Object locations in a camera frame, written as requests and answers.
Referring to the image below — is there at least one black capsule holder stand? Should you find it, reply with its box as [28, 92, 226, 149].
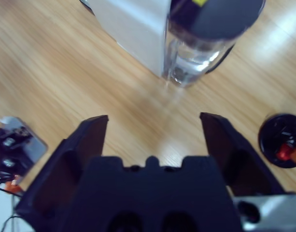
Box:
[258, 113, 296, 169]

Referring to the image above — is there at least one red coffee capsule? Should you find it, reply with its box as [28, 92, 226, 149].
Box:
[275, 142, 293, 161]

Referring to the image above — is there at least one clear water tank dark lid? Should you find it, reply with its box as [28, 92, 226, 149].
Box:
[162, 0, 267, 89]

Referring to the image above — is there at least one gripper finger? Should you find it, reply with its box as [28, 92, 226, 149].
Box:
[200, 113, 285, 198]
[16, 115, 109, 225]

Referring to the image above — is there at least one black cable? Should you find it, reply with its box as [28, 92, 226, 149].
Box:
[1, 214, 23, 232]

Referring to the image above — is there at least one white capsule coffee machine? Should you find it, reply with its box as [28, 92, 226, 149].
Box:
[80, 0, 171, 78]

